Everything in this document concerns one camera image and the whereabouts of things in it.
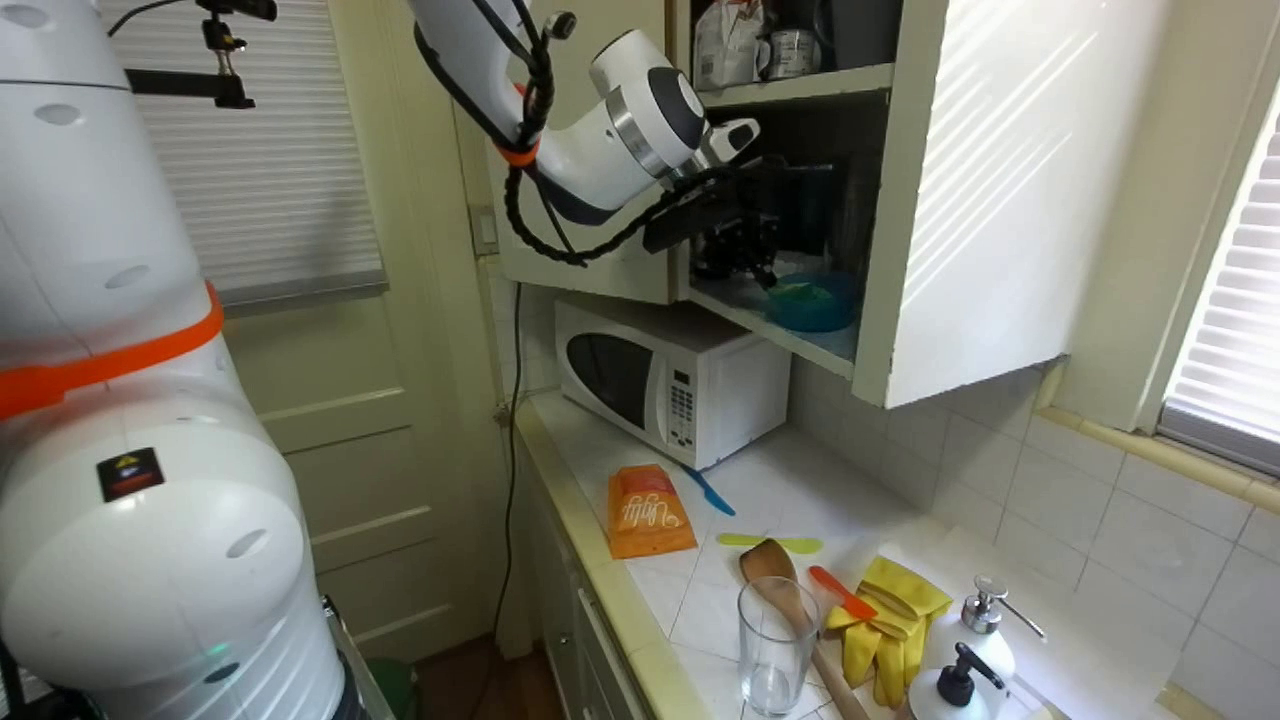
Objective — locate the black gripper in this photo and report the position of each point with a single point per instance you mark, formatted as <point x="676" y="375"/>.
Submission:
<point x="745" y="213"/>

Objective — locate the blue bowl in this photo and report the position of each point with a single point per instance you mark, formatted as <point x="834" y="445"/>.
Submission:
<point x="808" y="307"/>

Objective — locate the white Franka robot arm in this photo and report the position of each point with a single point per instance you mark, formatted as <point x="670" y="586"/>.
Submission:
<point x="133" y="534"/>

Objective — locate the white open cabinet door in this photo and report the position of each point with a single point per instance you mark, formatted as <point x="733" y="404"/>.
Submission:
<point x="1015" y="185"/>

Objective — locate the cream counter drawer cabinet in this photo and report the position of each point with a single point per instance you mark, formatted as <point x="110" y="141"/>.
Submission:
<point x="573" y="625"/>

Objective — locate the small grey mug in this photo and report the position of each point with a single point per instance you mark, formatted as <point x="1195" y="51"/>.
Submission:
<point x="797" y="55"/>

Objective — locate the white patterned mug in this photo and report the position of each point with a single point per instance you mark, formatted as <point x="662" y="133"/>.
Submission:
<point x="726" y="42"/>

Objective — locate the white microwave oven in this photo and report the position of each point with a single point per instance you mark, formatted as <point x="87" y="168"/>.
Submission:
<point x="664" y="383"/>

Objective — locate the orange snack bag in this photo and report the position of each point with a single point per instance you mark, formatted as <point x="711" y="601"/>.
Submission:
<point x="646" y="512"/>

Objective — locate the yellow green utensil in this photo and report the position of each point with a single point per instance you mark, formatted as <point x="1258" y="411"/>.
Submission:
<point x="772" y="542"/>

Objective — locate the wooden spoon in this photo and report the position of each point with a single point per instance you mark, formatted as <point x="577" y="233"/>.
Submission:
<point x="779" y="581"/>

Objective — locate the clear drinking glass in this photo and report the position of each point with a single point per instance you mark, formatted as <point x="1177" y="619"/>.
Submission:
<point x="772" y="661"/>

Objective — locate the large window blind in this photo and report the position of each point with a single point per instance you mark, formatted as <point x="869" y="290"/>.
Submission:
<point x="283" y="185"/>

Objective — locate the soap dispenser with silver pump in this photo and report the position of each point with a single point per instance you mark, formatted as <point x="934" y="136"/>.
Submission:
<point x="991" y="625"/>

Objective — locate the narrow window blind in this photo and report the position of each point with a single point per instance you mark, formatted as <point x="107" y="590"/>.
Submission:
<point x="1235" y="307"/>

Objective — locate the soap dispenser with black pump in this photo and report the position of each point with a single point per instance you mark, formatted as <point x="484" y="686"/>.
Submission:
<point x="958" y="686"/>

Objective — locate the cream wall cabinet body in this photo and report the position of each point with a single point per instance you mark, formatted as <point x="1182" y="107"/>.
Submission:
<point x="873" y="307"/>

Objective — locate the wall light switch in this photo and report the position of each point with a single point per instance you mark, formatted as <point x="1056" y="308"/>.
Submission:
<point x="482" y="228"/>

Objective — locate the black camera boom stand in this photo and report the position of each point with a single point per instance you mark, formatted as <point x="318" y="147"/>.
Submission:
<point x="200" y="82"/>

